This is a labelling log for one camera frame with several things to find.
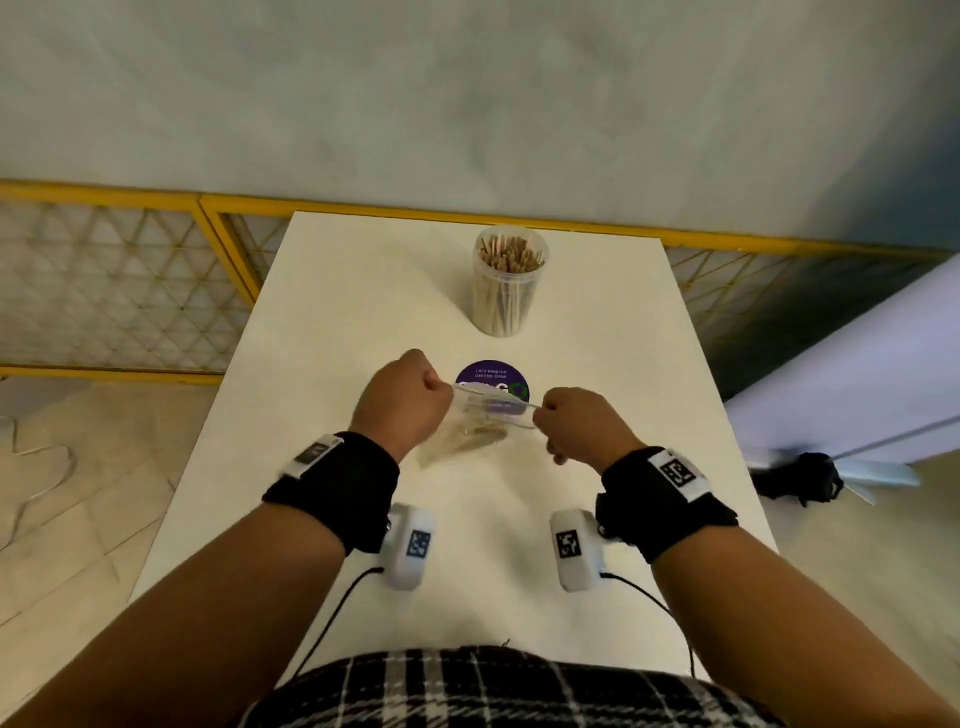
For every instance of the person's right hand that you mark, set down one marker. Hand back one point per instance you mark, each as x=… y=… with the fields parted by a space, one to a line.
x=589 y=427

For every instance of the person's left hand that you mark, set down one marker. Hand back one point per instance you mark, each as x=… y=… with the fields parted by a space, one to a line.
x=397 y=405

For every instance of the short bagged wooden sticks bunch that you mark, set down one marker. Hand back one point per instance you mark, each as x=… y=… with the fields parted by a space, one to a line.
x=472 y=439

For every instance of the clear zip bag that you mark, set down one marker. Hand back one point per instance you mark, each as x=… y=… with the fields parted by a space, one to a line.
x=480 y=420

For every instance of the clear plastic cup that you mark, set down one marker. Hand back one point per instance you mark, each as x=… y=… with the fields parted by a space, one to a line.
x=487 y=307

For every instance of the bundle of wooden sticks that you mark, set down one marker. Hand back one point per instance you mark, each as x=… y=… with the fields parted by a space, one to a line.
x=510 y=259

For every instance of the person's right forearm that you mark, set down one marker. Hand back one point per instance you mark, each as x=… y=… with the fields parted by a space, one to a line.
x=787 y=637

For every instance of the person's left forearm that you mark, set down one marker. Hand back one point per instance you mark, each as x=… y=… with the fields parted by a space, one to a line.
x=187 y=622

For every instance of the purple round sticker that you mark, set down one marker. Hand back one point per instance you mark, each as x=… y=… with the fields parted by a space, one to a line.
x=487 y=371

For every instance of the black stand foot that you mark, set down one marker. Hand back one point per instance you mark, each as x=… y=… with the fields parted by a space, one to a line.
x=814 y=476

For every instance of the black white plaid shirt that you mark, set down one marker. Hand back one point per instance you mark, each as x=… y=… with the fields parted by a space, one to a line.
x=487 y=690

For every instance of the light blue stand bar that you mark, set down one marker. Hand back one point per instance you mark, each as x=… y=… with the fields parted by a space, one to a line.
x=881 y=474

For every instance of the yellow metal mesh fence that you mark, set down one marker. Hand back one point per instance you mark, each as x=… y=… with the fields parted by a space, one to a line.
x=112 y=300

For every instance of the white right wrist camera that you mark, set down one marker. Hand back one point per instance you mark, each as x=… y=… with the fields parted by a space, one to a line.
x=574 y=551

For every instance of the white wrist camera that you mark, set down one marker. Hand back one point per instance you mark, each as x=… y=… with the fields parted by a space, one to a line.
x=409 y=547
x=574 y=551

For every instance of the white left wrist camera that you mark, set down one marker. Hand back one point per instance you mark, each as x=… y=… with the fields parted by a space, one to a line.
x=409 y=547

